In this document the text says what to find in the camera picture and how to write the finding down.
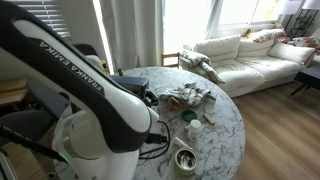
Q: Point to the white tube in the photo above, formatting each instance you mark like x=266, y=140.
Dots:
x=180, y=143

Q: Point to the window blinds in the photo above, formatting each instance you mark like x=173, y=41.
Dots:
x=47, y=11

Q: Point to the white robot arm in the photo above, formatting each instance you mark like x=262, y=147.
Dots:
x=100, y=132

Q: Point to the dark coffee table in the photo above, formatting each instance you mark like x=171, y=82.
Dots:
x=309, y=77

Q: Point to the green tin can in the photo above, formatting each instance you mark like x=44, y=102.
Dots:
x=185, y=162

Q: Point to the orange object under cloth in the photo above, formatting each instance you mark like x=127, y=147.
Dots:
x=174, y=104

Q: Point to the small wooden block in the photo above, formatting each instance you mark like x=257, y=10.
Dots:
x=209, y=118

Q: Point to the white plastic bottle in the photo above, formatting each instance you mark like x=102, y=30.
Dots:
x=193, y=129

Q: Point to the floral cushion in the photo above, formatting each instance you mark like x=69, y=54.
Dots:
x=265, y=35

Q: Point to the white curtain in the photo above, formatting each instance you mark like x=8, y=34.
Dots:
x=134, y=32

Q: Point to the crumpled grey cloth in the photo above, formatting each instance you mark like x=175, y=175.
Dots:
x=190, y=94

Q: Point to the grey striped blanket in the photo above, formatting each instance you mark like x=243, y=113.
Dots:
x=200, y=64

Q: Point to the green glass bottle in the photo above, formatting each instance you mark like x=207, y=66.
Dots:
x=120, y=71

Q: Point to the white sofa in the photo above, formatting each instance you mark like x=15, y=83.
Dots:
x=248, y=66

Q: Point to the wooden chair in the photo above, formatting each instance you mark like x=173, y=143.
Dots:
x=170, y=60

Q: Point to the dark green round lid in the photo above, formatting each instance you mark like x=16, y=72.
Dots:
x=188, y=115

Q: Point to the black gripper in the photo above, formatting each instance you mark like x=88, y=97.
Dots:
x=150, y=99

